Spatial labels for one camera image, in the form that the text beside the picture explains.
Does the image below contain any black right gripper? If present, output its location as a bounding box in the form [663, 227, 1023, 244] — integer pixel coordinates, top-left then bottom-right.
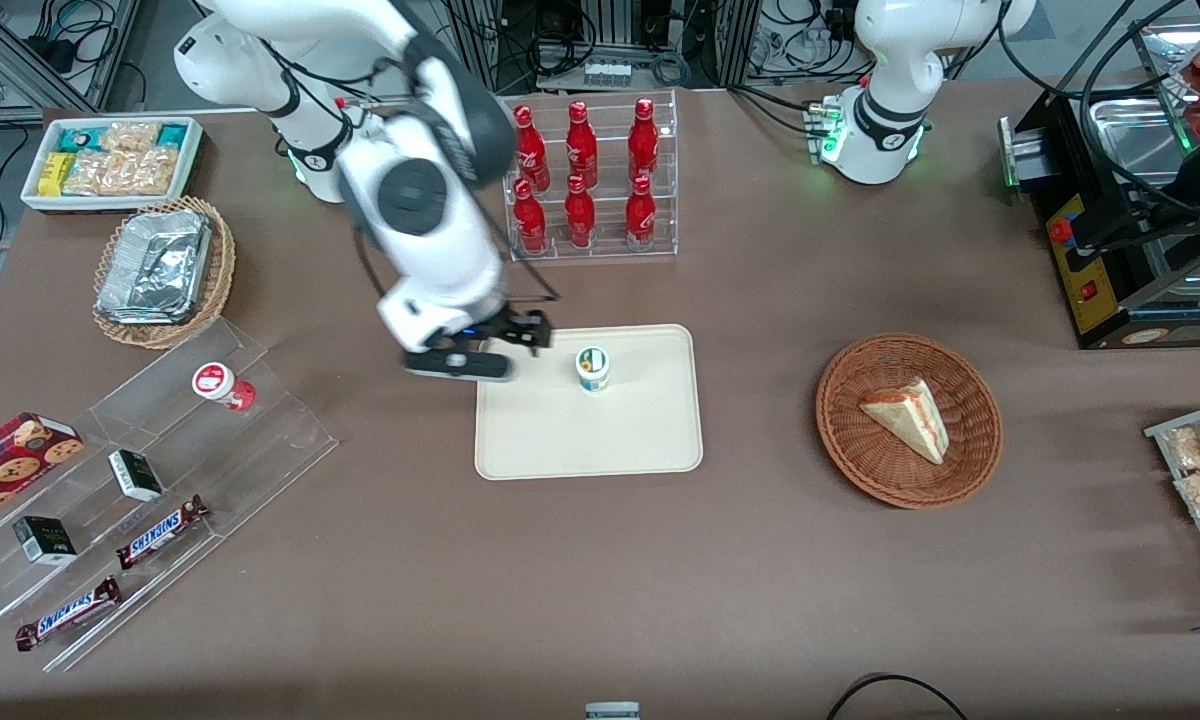
[426, 310, 552, 359]

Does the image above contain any green yogurt cup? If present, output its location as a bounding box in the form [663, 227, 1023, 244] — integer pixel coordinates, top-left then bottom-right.
[574, 345, 612, 396]

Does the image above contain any silver metal tray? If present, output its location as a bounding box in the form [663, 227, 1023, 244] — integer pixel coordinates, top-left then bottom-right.
[1086, 97, 1200, 189]

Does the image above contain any beige plastic tray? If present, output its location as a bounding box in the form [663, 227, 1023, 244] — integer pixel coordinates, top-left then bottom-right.
[474, 324, 704, 482]

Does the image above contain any silver foil tray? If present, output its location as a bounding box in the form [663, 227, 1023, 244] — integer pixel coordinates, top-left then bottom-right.
[97, 209, 212, 326]

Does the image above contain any black sealing machine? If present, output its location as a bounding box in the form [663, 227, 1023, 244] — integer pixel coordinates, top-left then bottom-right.
[998, 95, 1200, 351]

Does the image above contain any red cola bottle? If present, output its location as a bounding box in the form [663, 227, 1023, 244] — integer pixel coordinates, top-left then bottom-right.
[625, 174, 657, 251]
[564, 100, 599, 189]
[564, 174, 597, 249]
[513, 104, 551, 193]
[627, 97, 660, 184]
[513, 178, 548, 254]

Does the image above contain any clear acrylic bottle rack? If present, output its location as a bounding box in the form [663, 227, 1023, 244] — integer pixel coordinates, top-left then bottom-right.
[500, 88, 679, 264]

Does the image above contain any clear acrylic stepped display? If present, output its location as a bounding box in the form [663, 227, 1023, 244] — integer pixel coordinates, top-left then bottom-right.
[0, 318, 339, 673]

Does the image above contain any triangular sandwich wedge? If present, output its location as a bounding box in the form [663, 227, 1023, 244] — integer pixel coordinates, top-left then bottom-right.
[858, 377, 951, 466]

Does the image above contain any oval light wicker basket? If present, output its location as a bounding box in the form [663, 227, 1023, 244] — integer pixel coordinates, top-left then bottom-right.
[92, 196, 237, 350]

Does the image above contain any red yogurt cup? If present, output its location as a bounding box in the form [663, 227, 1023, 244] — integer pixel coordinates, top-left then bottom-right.
[192, 362, 257, 413]

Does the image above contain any round brown wicker basket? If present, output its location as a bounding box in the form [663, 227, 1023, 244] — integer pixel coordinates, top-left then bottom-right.
[815, 333, 1004, 511]

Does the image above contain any white plastic snack bin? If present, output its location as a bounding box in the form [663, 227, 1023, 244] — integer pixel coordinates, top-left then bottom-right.
[20, 116, 205, 216]

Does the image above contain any small black box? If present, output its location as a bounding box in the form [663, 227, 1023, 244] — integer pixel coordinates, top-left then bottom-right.
[108, 449, 165, 503]
[12, 515, 78, 567]

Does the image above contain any snickers chocolate bar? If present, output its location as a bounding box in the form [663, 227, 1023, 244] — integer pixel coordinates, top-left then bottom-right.
[116, 495, 211, 571]
[15, 576, 122, 653]

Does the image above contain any large clear cracker bag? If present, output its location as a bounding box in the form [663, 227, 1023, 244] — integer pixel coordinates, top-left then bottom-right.
[63, 148, 179, 197]

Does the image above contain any small clear cracker bag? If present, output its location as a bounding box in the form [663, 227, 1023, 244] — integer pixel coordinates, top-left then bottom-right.
[100, 122, 162, 153]

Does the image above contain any red cookie box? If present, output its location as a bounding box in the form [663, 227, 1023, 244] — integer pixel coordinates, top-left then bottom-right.
[0, 412, 85, 531]

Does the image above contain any black cable loop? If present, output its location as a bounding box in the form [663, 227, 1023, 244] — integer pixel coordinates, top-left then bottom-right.
[825, 674, 969, 720]

